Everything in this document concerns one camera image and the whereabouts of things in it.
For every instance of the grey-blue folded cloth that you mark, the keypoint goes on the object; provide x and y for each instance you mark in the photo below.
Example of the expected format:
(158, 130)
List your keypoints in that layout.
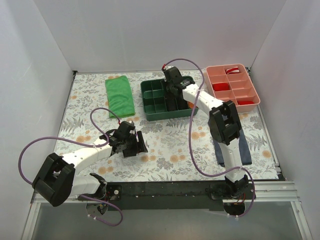
(244, 151)

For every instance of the orange rolled cloth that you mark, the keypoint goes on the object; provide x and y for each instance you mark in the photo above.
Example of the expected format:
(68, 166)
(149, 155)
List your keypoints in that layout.
(190, 105)

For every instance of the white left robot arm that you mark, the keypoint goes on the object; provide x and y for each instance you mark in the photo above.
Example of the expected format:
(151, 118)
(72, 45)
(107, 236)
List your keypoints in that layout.
(59, 176)

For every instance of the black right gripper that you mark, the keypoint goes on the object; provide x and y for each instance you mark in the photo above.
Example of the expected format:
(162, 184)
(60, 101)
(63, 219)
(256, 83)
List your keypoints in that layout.
(173, 89)

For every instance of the red rolled cloth right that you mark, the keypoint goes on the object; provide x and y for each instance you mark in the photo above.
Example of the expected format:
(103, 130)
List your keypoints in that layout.
(245, 102)

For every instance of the green folded cloth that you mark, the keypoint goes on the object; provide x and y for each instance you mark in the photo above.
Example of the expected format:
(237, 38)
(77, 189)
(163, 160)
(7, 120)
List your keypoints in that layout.
(120, 97)

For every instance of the green compartment bin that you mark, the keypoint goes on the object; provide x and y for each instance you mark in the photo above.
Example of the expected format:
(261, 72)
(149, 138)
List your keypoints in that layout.
(153, 97)

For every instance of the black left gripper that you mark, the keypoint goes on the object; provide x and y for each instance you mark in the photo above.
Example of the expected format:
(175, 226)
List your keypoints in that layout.
(135, 147)

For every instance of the pink compartment bin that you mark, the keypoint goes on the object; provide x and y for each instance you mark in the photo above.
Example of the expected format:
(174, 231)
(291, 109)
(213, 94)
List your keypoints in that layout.
(241, 85)

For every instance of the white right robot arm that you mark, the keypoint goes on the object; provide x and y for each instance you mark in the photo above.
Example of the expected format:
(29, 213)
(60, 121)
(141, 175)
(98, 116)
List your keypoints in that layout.
(231, 149)

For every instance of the red white striped roll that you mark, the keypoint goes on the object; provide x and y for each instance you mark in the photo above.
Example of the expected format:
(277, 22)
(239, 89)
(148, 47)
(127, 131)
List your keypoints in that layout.
(232, 70)

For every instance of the floral patterned table mat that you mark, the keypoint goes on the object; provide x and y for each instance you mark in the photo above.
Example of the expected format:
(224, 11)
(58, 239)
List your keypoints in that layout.
(179, 149)

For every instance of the black table edge rail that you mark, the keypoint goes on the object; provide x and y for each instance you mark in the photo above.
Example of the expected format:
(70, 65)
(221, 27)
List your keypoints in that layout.
(173, 195)

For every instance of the red rolled cloth left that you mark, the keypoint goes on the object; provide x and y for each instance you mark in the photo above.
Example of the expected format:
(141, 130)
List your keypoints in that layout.
(223, 86)

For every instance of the red rolled cloth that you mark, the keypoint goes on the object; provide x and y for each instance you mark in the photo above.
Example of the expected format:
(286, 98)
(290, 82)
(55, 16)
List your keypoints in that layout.
(223, 86)
(245, 102)

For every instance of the aluminium frame rail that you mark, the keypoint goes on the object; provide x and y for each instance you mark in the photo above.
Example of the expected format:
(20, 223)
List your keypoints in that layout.
(276, 191)

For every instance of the black pinstriped underwear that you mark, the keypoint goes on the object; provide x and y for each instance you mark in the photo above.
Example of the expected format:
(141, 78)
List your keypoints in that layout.
(171, 104)

